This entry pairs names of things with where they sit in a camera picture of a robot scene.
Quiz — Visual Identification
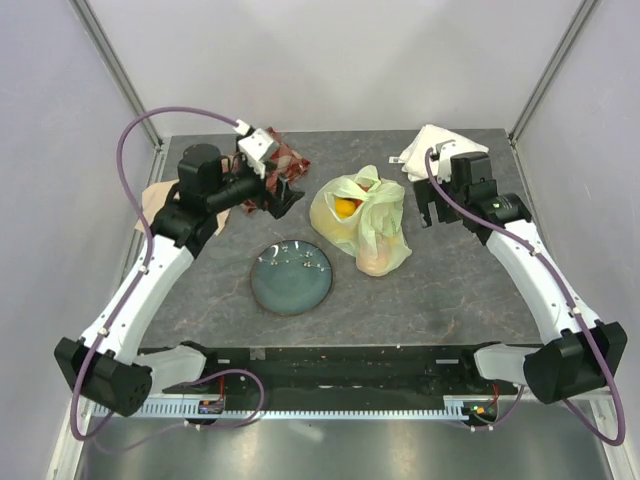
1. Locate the blue ceramic plate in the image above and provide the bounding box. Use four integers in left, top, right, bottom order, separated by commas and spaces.
250, 239, 333, 316

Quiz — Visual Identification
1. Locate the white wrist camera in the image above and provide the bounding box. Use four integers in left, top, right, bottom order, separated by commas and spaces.
234, 119, 279, 180
429, 139, 456, 184

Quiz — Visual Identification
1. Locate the white slotted cable duct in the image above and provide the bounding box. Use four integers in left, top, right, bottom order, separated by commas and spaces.
131, 395, 472, 421

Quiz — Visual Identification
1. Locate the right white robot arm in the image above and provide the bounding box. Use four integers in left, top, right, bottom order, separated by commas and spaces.
414, 148, 628, 404

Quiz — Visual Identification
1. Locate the beige cloth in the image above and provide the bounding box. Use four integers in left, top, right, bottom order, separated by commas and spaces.
141, 180, 230, 236

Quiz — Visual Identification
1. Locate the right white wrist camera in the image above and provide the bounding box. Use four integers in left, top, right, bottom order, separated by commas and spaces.
429, 139, 456, 184

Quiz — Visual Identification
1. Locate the left aluminium frame post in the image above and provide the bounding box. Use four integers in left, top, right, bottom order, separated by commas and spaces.
69, 0, 165, 151

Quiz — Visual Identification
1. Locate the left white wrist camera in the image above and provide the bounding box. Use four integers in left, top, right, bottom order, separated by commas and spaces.
234, 119, 279, 180

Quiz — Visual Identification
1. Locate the orange peach fruit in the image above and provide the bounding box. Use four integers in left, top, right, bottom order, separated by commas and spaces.
356, 234, 396, 277

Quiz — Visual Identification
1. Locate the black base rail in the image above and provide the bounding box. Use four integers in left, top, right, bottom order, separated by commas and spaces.
166, 345, 517, 410

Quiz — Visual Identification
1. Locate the white folded towel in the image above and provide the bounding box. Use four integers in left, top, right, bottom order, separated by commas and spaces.
397, 124, 489, 183

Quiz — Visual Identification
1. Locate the aluminium frame post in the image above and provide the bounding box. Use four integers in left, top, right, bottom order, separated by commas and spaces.
69, 0, 165, 151
508, 0, 600, 147

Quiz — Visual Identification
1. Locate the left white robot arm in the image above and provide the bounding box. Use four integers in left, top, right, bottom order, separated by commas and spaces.
54, 137, 302, 417

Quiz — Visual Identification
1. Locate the red plaid cloth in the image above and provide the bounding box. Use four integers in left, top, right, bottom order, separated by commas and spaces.
236, 127, 311, 214

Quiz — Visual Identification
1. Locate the pale green plastic bag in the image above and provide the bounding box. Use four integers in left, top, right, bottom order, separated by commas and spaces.
309, 165, 412, 271

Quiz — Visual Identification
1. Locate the right aluminium frame post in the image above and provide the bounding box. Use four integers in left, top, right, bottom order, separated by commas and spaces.
508, 0, 600, 147

